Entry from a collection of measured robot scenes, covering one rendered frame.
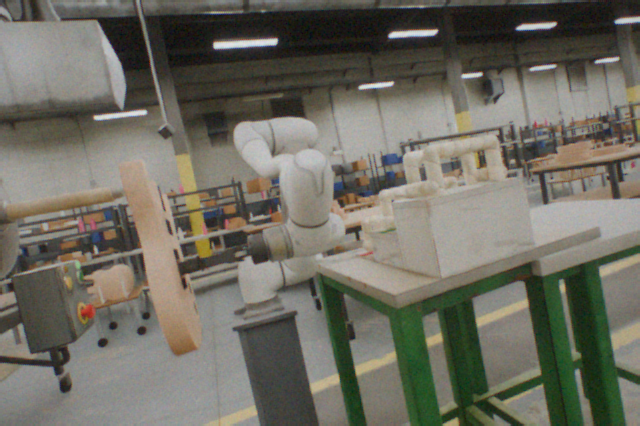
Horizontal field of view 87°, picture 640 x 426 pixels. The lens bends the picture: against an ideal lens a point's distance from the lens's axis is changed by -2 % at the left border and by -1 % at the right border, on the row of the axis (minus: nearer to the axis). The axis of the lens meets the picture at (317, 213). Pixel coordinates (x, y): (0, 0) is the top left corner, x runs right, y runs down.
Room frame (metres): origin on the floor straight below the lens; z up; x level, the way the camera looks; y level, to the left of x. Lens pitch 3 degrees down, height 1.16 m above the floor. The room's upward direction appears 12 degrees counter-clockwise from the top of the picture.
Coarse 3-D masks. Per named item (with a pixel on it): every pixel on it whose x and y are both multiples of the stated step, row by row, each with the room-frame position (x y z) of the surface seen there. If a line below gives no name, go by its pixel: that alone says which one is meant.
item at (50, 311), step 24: (72, 264) 0.94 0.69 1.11; (24, 288) 0.82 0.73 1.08; (48, 288) 0.83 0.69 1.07; (72, 288) 0.90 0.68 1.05; (24, 312) 0.82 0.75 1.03; (48, 312) 0.83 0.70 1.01; (72, 312) 0.86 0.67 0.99; (48, 336) 0.83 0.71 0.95; (72, 336) 0.84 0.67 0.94; (0, 360) 0.79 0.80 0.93; (24, 360) 0.81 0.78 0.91; (48, 360) 0.85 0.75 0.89
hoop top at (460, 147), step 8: (480, 136) 0.78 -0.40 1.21; (488, 136) 0.78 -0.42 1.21; (440, 144) 0.74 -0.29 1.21; (448, 144) 0.74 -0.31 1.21; (456, 144) 0.75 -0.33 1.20; (464, 144) 0.75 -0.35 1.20; (472, 144) 0.76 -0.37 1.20; (480, 144) 0.77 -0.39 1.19; (488, 144) 0.77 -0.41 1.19; (424, 152) 0.74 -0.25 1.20; (440, 152) 0.73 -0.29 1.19; (448, 152) 0.74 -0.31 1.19; (456, 152) 0.75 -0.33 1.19; (464, 152) 0.76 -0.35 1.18; (472, 152) 0.77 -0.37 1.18
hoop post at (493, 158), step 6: (492, 144) 0.78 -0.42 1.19; (498, 144) 0.78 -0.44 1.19; (486, 150) 0.79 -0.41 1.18; (492, 150) 0.78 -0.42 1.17; (498, 150) 0.78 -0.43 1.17; (486, 156) 0.79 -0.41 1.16; (492, 156) 0.78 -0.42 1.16; (498, 156) 0.78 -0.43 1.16; (486, 162) 0.80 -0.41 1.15; (492, 162) 0.78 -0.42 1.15; (498, 162) 0.78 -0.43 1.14; (492, 168) 0.78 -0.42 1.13; (498, 168) 0.78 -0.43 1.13; (492, 174) 0.78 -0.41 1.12; (498, 174) 0.78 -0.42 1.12; (492, 180) 0.79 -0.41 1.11; (498, 180) 0.78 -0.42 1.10
